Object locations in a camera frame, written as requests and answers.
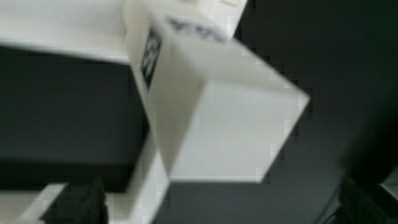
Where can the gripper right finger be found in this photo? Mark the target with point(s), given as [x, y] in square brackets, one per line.
[368, 205]

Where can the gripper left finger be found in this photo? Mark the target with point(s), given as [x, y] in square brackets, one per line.
[68, 204]

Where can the white L-shaped wall fence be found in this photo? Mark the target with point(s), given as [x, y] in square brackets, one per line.
[132, 205]

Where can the white desk leg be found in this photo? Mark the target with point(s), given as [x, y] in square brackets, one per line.
[223, 104]

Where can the white desk tabletop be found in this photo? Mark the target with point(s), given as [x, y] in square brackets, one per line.
[81, 27]

